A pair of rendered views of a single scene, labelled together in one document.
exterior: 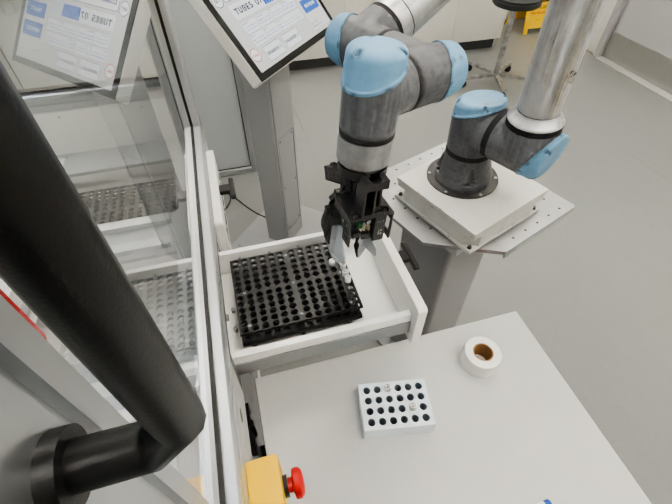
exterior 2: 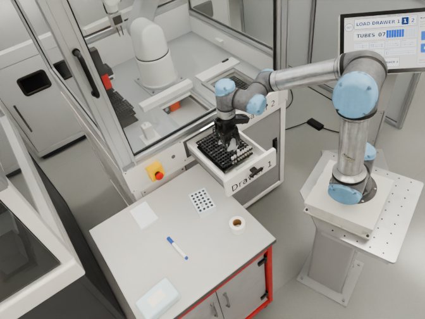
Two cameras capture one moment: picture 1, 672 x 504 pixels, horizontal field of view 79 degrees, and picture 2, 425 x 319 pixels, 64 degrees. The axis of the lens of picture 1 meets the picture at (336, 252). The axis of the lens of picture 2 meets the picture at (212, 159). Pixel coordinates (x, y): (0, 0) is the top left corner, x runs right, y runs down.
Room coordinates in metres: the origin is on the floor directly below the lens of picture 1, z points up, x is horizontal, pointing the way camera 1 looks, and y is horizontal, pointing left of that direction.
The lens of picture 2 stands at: (0.18, -1.06, 2.04)
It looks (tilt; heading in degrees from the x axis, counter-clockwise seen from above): 46 degrees down; 78
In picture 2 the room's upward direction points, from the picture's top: 11 degrees counter-clockwise
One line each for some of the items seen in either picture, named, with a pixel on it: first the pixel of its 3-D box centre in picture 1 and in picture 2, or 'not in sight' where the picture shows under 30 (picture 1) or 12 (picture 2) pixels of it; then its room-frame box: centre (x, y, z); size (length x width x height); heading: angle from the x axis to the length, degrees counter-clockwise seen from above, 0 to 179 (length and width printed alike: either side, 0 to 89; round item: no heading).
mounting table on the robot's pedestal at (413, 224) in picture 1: (457, 209); (353, 206); (0.92, -0.36, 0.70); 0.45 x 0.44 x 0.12; 125
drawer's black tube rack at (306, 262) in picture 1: (294, 292); (224, 149); (0.48, 0.08, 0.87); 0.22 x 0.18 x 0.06; 106
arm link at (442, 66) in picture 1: (415, 71); (251, 99); (0.56, -0.11, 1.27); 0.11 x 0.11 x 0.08; 40
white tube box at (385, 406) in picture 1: (394, 407); (202, 202); (0.29, -0.11, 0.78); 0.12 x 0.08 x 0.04; 96
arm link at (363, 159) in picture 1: (366, 147); (226, 111); (0.49, -0.04, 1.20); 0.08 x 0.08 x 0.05
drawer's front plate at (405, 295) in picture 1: (390, 269); (250, 172); (0.54, -0.11, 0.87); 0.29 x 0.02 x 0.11; 16
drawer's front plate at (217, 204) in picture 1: (218, 201); (257, 109); (0.76, 0.28, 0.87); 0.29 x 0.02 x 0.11; 16
